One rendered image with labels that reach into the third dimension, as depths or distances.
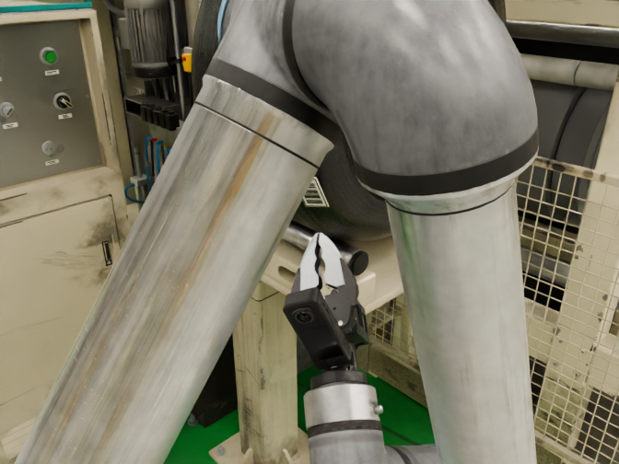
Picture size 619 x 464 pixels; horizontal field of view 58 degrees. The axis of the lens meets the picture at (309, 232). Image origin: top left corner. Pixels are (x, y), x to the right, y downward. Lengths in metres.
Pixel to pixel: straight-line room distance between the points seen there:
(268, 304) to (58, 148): 0.62
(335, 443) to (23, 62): 1.05
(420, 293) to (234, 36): 0.23
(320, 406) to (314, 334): 0.08
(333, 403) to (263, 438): 1.00
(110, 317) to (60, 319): 1.10
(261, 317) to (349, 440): 0.77
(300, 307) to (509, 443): 0.27
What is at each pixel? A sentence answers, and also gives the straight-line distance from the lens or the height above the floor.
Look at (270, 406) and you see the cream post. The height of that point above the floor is 0.27.
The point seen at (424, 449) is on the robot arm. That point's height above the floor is 0.81.
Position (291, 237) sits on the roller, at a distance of 1.04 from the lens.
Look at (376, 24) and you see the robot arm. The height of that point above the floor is 1.34.
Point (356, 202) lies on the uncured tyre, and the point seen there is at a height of 1.02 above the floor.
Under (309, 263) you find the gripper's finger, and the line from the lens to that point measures 0.76.
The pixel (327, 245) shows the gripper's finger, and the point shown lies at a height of 1.02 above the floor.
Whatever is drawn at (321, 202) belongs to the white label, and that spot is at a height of 1.04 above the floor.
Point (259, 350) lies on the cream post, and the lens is 1.46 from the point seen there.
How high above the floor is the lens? 1.37
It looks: 26 degrees down
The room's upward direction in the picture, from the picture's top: straight up
